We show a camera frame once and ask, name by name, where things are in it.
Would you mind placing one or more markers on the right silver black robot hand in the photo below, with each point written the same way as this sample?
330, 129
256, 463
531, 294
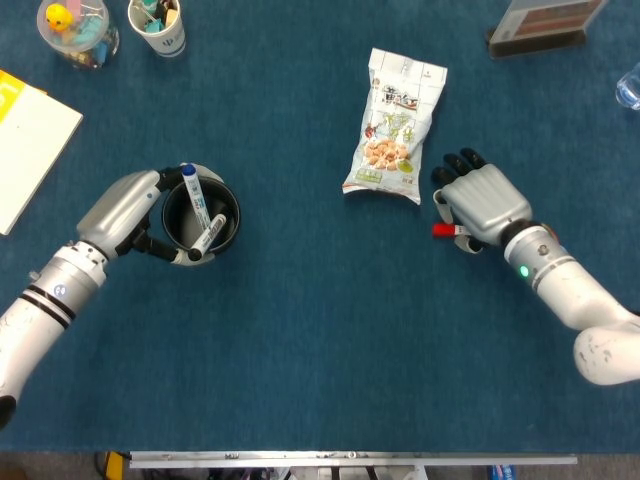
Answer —
485, 200

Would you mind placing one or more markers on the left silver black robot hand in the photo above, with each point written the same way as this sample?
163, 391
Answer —
115, 205

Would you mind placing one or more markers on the red capped white marker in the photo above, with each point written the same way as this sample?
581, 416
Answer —
442, 230

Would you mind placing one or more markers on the black capped white marker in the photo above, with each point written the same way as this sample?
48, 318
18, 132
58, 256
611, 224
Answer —
210, 235

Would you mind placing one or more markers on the black round pen cup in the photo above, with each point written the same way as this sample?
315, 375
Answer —
231, 230

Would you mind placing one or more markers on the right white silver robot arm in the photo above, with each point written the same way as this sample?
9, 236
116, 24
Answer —
565, 290

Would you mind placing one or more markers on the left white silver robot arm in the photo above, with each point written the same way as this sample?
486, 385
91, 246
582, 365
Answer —
50, 300

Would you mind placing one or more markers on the blue capped white marker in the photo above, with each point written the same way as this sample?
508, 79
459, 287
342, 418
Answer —
195, 195

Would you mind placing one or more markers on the white yellow-green notebook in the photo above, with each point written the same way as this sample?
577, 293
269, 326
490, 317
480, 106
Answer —
35, 145

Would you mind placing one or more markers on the white peanut snack bag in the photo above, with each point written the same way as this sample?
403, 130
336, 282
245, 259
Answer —
392, 130

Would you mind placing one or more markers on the clear jar of binder clips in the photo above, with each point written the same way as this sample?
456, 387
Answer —
95, 47

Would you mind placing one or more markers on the white paper cup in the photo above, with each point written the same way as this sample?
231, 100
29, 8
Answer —
167, 42

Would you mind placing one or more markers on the clear plastic water bottle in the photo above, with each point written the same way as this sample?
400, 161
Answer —
630, 90

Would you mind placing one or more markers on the yellow rubber duck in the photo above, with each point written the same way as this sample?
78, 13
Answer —
59, 17

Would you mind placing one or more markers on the yellow object under table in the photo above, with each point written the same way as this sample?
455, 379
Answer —
116, 464

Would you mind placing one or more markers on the blue box under table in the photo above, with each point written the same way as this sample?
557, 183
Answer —
501, 472

